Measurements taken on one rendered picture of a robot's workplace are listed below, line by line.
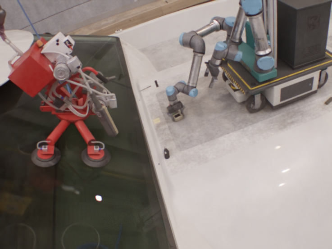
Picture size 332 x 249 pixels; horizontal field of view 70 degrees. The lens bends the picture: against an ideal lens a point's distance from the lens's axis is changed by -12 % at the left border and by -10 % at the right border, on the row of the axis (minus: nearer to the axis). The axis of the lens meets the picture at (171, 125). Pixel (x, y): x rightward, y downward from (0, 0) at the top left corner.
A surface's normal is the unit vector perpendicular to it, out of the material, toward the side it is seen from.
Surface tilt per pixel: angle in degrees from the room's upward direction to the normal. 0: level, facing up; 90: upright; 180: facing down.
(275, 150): 10
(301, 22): 90
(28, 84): 90
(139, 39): 90
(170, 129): 0
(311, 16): 90
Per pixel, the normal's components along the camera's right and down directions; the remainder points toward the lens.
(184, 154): -0.22, -0.70
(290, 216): 0.06, 0.04
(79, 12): 0.25, 0.63
